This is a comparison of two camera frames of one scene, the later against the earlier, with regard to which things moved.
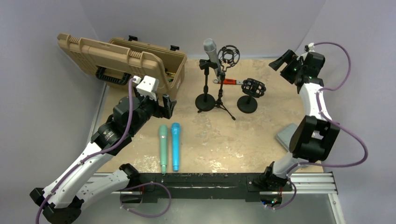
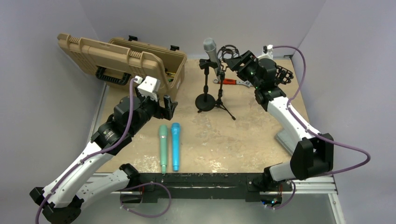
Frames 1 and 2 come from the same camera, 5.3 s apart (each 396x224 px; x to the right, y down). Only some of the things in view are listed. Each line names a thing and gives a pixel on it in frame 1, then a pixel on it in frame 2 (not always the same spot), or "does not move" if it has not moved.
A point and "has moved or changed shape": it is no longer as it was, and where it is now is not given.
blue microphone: (175, 132) does not move
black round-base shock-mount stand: (248, 104) has moved or changed shape
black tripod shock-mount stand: (228, 55) does not move
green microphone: (163, 131) does not move
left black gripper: (166, 111) does not move
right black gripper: (290, 58) -> (249, 59)
